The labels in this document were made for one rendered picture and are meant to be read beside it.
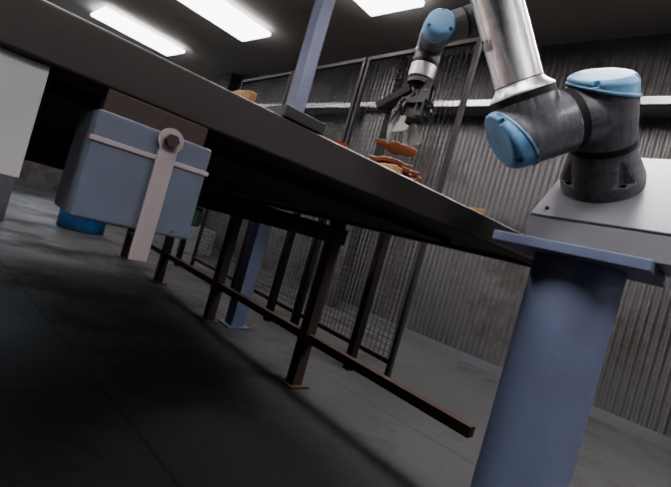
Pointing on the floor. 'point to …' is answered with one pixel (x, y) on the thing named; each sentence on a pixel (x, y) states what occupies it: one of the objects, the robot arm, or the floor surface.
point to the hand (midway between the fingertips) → (394, 147)
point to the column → (554, 360)
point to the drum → (79, 224)
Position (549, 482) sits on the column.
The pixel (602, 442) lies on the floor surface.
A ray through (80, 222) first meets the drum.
